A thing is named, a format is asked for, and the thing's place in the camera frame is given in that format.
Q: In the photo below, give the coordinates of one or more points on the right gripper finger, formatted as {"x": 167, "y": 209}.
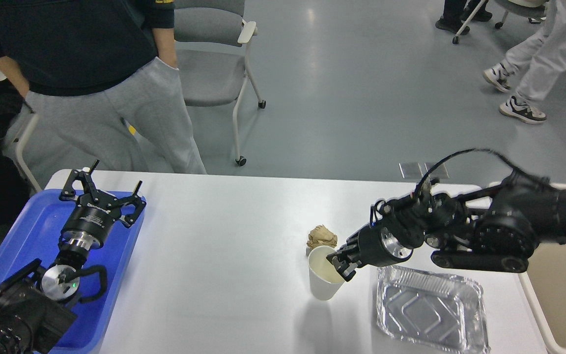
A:
{"x": 345, "y": 267}
{"x": 350, "y": 251}

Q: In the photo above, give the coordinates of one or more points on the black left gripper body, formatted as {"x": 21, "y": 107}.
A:
{"x": 91, "y": 220}

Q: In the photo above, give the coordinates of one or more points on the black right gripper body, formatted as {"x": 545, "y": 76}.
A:
{"x": 376, "y": 246}

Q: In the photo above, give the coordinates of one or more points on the white paper cup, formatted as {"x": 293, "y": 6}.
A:
{"x": 325, "y": 281}

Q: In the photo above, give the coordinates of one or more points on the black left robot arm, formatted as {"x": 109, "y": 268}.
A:
{"x": 61, "y": 266}

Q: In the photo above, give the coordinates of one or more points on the crumpled brown paper ball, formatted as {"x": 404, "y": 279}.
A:
{"x": 320, "y": 236}

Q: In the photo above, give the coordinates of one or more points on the blue plastic tray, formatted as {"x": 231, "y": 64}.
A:
{"x": 35, "y": 235}

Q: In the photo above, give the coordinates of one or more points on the metal floor socket plate left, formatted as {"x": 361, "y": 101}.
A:
{"x": 411, "y": 170}

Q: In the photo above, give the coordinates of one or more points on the metal floor socket plate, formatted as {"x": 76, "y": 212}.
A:
{"x": 439, "y": 172}
{"x": 411, "y": 170}

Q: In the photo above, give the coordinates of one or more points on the aluminium foil tray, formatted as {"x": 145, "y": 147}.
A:
{"x": 439, "y": 310}

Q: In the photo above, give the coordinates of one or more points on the metal floor socket plate right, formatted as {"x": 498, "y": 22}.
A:
{"x": 439, "y": 172}

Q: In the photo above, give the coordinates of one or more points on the person in black hoodie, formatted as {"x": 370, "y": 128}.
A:
{"x": 89, "y": 67}

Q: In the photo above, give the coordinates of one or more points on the grey office chair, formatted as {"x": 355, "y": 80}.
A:
{"x": 213, "y": 79}

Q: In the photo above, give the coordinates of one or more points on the beige plastic bin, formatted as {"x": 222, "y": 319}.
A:
{"x": 545, "y": 287}

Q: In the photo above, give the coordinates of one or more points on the person in dark shoes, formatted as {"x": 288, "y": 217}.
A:
{"x": 457, "y": 11}

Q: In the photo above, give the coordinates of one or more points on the white chair at top right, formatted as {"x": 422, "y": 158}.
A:
{"x": 533, "y": 10}

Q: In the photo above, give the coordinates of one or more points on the person in white trousers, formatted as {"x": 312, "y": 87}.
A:
{"x": 543, "y": 55}

